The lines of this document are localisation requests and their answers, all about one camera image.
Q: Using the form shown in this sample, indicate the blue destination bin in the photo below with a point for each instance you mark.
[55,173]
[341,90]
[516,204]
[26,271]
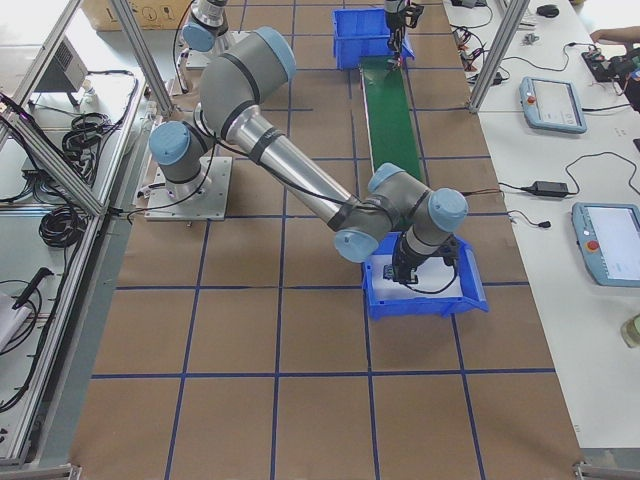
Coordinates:
[465,295]

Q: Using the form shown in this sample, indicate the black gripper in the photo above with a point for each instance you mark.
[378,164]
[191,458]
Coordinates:
[404,263]
[393,21]

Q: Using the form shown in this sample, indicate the yellow push button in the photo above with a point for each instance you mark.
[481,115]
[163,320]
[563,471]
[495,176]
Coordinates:
[388,272]

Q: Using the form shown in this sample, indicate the black power adapter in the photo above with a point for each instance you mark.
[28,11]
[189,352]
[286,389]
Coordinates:
[550,189]

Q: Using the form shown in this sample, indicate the teach pendant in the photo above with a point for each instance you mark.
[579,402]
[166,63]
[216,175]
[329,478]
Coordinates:
[551,105]
[608,239]

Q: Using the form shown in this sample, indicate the white foam pad destination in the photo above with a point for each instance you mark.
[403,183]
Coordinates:
[435,280]

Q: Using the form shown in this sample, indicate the aluminium frame post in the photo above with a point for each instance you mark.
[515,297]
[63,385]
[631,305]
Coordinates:
[497,51]

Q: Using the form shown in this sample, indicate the lower teach pendant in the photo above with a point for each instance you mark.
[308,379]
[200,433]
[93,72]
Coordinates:
[608,239]

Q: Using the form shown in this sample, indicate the upper teach pendant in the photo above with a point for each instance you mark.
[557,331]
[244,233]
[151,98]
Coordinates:
[551,105]

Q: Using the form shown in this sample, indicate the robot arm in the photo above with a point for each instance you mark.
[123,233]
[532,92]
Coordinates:
[206,29]
[232,88]

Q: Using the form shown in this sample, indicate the blue source bin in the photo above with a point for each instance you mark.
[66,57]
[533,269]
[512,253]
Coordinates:
[359,33]

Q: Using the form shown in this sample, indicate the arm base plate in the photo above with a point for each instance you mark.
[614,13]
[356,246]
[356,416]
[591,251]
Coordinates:
[204,198]

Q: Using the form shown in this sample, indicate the green conveyor belt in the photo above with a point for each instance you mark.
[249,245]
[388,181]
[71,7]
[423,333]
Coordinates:
[389,122]

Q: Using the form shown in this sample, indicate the black computer mouse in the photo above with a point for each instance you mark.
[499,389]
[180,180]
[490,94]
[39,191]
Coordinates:
[547,11]

